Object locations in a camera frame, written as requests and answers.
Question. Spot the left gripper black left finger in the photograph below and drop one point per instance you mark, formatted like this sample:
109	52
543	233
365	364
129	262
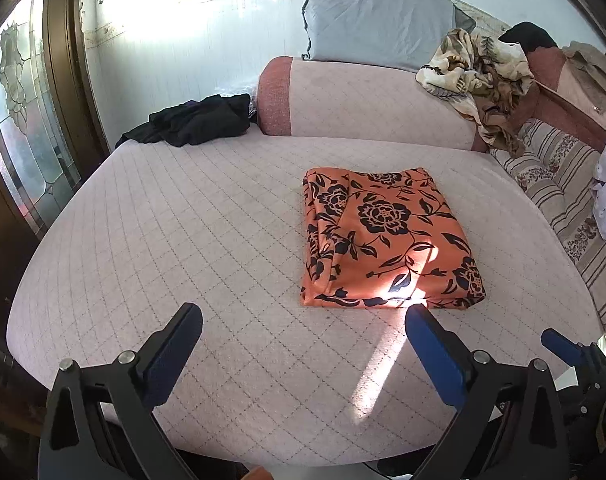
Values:
99	421

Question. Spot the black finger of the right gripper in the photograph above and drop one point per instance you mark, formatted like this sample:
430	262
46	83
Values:
574	354

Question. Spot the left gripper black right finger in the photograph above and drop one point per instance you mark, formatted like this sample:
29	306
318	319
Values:
508	422

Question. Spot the orange black floral garment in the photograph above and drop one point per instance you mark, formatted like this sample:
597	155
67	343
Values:
384	241

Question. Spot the striped floral quilt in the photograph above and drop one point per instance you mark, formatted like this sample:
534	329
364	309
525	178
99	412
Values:
555	173

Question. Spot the beige quilted jacket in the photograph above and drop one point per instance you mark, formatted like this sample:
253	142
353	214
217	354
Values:
576	78

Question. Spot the stained glass wooden door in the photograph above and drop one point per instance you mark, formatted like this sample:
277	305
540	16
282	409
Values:
51	137

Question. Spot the brown cream floral blanket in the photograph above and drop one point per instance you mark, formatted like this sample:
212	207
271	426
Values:
484	80

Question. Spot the black crumpled garment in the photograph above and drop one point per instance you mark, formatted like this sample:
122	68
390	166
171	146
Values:
194	122

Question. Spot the black cloth on headboard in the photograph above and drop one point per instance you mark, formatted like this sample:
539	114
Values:
529	36

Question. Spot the pink quilted bolster roll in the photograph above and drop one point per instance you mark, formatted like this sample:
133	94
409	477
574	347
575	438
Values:
354	101

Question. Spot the grey-blue pillow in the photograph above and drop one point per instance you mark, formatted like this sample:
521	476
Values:
401	34

